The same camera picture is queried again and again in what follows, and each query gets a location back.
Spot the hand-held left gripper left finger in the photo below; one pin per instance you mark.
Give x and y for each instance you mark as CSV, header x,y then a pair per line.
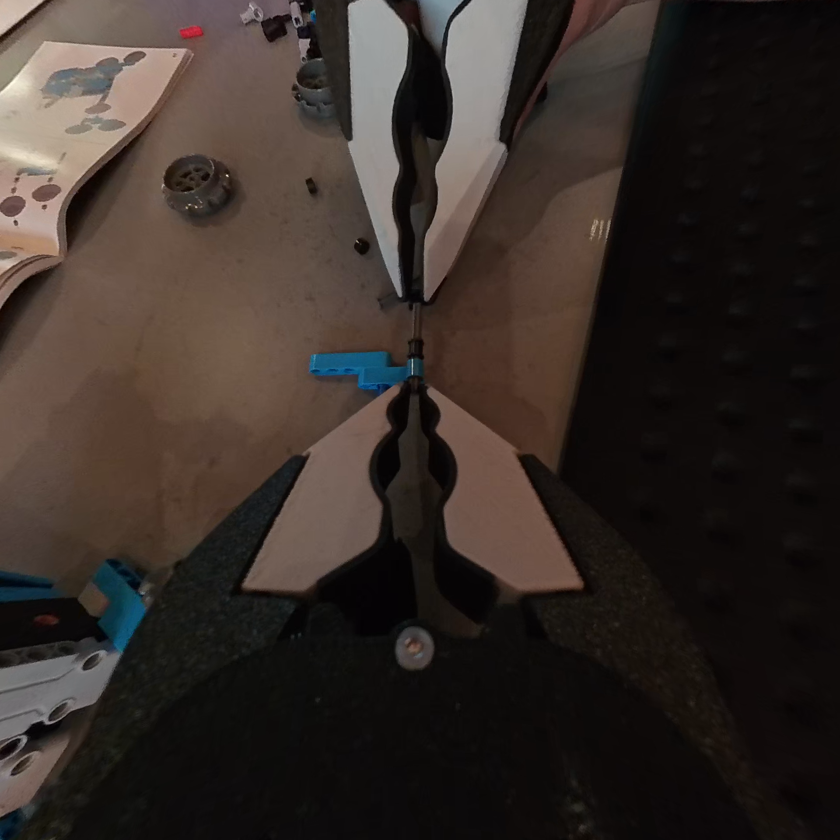
x,y
315,525

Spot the pile of toy brick pieces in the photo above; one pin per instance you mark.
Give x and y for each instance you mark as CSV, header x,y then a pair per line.
x,y
282,23

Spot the blue grey toy brick robot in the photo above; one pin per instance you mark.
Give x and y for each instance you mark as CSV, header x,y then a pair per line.
x,y
52,669

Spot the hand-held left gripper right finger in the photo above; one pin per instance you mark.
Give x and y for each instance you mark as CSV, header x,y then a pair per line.
x,y
505,525

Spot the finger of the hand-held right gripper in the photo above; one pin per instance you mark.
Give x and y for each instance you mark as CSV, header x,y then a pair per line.
x,y
479,131
374,98

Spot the open instruction booklet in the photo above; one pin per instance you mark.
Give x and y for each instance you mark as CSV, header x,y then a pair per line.
x,y
65,131

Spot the blue toy brick beam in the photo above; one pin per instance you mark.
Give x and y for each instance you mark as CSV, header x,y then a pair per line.
x,y
341,367

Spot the grey toy gear wheel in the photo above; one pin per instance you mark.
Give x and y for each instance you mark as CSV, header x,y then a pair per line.
x,y
315,85
197,184

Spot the grey desk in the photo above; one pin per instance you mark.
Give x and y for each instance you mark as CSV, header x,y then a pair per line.
x,y
197,394

